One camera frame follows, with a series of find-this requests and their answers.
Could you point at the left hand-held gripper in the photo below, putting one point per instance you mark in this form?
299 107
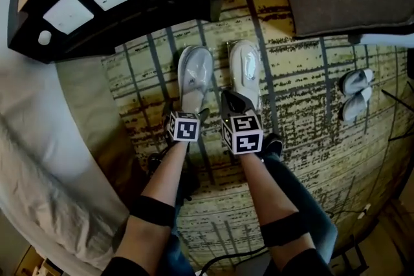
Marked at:
186 129

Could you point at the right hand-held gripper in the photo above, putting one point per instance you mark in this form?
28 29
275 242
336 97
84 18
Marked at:
247 142

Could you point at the black forearm band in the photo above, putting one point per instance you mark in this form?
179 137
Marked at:
152 210
283 229

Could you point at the person's right forearm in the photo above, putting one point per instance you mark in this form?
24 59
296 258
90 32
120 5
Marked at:
265 184

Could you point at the person's left forearm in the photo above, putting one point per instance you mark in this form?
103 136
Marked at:
168 171

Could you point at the person's right black shoe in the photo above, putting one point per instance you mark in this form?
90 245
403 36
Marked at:
273 145

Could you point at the beige bed base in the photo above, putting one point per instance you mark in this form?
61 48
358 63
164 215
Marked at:
90 106

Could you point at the dark wooden nightstand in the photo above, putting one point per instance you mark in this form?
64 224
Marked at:
178 0

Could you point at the black tripod light stand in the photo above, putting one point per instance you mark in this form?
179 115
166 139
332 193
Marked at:
398 97

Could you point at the person's black top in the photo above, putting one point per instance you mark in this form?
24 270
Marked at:
307 265

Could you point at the white round knob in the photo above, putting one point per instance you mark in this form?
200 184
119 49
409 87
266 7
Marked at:
44 37

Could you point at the white bed duvet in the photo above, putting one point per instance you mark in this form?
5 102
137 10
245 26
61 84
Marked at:
26 106

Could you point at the black waste bin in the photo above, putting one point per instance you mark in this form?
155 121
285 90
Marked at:
410 63

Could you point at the open cardboard box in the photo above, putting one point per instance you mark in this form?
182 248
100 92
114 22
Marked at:
29 265

